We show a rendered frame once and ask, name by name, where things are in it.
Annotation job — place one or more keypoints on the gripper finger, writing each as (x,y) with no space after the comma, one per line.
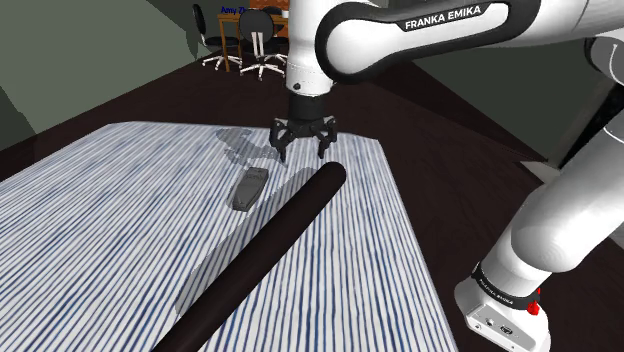
(325,136)
(279,139)

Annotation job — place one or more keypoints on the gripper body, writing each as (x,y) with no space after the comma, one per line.
(306,111)

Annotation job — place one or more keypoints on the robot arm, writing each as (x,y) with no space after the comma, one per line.
(546,229)

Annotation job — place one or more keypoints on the grey remote control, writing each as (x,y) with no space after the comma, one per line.
(249,190)

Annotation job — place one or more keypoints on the black office chair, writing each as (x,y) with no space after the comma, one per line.
(256,27)
(204,29)

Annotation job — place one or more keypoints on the long black cylinder bolster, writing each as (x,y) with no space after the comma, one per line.
(263,253)

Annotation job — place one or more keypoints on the wooden desk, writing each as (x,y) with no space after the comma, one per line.
(229,22)

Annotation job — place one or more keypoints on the blue white striped bed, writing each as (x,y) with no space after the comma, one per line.
(97,219)

